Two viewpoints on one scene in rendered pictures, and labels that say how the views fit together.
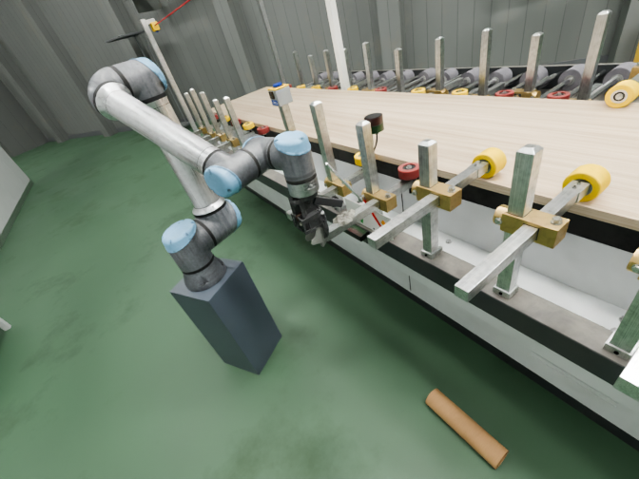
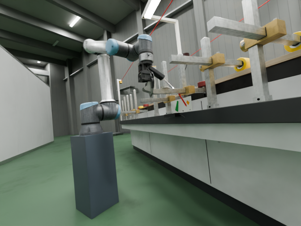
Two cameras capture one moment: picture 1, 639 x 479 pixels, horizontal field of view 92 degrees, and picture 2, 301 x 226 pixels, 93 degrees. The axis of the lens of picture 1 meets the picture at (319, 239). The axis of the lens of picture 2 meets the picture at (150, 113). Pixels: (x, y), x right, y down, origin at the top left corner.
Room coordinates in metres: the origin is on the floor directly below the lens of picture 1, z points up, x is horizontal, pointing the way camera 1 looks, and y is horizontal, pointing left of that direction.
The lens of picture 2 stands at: (-0.06, -0.05, 0.68)
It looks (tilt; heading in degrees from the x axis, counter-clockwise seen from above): 2 degrees up; 3
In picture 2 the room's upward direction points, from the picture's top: 6 degrees counter-clockwise
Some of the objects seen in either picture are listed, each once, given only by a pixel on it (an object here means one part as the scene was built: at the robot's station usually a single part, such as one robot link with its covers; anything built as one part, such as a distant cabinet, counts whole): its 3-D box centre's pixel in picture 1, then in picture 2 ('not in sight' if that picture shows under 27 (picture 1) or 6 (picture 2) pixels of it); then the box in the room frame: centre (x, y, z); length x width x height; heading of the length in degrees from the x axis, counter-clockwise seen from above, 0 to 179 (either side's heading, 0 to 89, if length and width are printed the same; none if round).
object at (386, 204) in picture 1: (378, 198); (186, 91); (0.96, -0.25, 0.85); 0.13 x 0.06 x 0.05; 25
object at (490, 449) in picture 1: (463, 425); not in sight; (0.46, -0.33, 0.04); 0.30 x 0.08 x 0.08; 25
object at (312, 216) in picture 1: (307, 210); (145, 72); (0.81, 0.01, 0.97); 0.09 x 0.08 x 0.12; 115
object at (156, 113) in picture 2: (297, 152); (154, 94); (1.44, -0.02, 0.93); 0.05 x 0.04 x 0.45; 25
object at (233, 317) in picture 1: (232, 316); (94, 169); (1.14, 0.55, 0.30); 0.25 x 0.25 x 0.60; 55
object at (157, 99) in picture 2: (331, 192); (164, 99); (1.14, -0.11, 0.82); 0.43 x 0.03 x 0.04; 115
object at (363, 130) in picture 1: (372, 186); (183, 86); (0.97, -0.24, 0.89); 0.03 x 0.03 x 0.48; 25
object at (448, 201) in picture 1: (435, 193); (211, 63); (0.73, -0.36, 0.95); 0.13 x 0.06 x 0.05; 25
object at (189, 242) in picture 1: (188, 243); (90, 112); (1.15, 0.54, 0.79); 0.17 x 0.15 x 0.18; 134
